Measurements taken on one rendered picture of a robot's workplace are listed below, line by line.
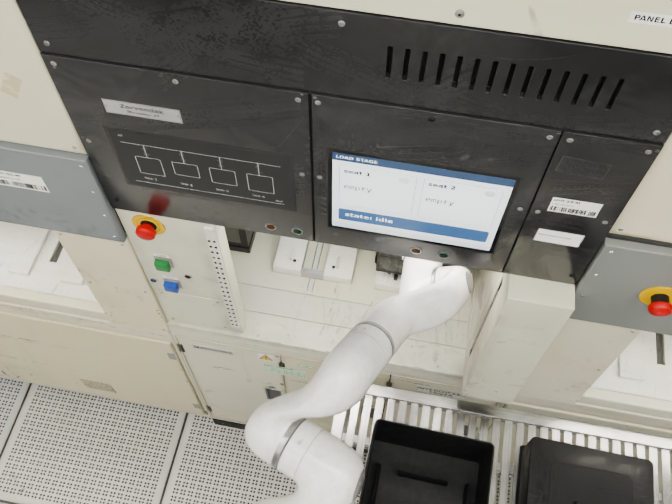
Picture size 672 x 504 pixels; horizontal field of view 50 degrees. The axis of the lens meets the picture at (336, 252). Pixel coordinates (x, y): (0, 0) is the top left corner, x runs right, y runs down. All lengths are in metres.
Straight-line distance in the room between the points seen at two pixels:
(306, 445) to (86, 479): 1.58
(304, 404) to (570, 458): 0.81
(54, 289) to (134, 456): 0.88
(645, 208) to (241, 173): 0.64
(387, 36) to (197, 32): 0.25
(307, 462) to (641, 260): 0.65
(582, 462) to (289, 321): 0.78
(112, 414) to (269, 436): 1.57
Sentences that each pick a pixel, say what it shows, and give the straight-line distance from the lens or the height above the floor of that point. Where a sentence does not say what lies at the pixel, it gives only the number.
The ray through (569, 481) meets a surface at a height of 0.86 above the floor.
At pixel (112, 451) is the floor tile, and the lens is 2.75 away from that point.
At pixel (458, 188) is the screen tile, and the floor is 1.64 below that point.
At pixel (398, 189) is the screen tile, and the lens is 1.16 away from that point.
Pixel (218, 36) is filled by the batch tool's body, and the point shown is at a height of 1.88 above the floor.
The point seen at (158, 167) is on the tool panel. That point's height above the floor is 1.56.
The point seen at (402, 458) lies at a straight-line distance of 1.85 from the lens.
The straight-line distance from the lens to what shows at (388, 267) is 1.82.
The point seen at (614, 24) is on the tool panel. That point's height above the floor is 1.99.
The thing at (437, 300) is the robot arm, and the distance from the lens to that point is 1.41.
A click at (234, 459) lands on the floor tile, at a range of 2.66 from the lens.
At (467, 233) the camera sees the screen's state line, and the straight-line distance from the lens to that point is 1.25.
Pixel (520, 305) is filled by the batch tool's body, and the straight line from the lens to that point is 1.35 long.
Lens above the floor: 2.56
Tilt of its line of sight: 60 degrees down
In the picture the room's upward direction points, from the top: 1 degrees clockwise
